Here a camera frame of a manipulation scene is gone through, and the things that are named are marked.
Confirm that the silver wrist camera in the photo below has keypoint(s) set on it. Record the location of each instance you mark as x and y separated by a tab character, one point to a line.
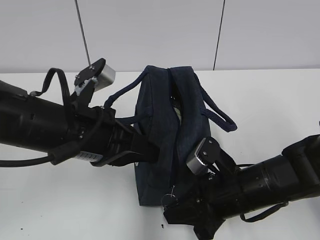
204	157
99	72

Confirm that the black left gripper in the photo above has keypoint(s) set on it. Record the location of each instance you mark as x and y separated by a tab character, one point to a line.
104	139

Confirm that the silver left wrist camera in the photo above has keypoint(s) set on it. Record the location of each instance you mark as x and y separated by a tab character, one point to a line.
99	72

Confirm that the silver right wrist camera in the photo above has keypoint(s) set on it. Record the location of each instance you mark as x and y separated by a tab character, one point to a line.
204	157

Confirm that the green lid glass container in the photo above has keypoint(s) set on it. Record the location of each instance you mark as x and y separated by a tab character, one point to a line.
178	113

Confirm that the dark navy lunch bag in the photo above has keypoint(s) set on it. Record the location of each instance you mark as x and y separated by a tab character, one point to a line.
160	90

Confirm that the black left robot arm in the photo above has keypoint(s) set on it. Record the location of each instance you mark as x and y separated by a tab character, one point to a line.
33	123

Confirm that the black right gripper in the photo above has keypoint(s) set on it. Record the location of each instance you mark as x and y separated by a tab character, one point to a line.
207	205

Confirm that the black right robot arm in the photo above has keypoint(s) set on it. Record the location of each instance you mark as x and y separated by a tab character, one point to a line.
270	185

